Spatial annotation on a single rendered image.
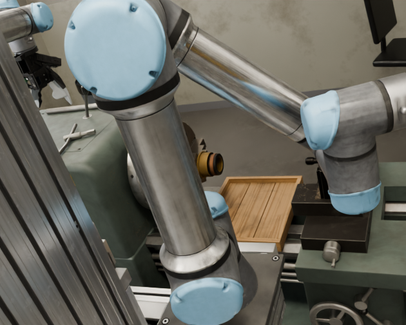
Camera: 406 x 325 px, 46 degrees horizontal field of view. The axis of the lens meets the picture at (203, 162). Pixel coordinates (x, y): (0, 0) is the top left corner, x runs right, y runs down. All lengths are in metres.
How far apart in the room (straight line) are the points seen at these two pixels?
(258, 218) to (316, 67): 2.88
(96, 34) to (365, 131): 0.37
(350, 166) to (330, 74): 3.72
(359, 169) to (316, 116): 0.10
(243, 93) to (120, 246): 1.03
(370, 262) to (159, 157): 0.86
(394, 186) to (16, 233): 1.22
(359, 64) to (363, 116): 3.68
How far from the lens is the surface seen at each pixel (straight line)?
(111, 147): 1.61
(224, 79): 0.74
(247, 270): 0.98
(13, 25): 1.30
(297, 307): 1.80
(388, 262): 1.37
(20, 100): 0.72
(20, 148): 0.71
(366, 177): 0.71
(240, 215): 1.68
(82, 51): 0.57
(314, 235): 1.40
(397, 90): 0.68
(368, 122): 0.67
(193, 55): 0.72
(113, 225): 1.63
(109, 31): 0.56
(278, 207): 1.67
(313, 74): 4.41
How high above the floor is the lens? 1.88
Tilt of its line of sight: 29 degrees down
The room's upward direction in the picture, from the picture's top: 17 degrees counter-clockwise
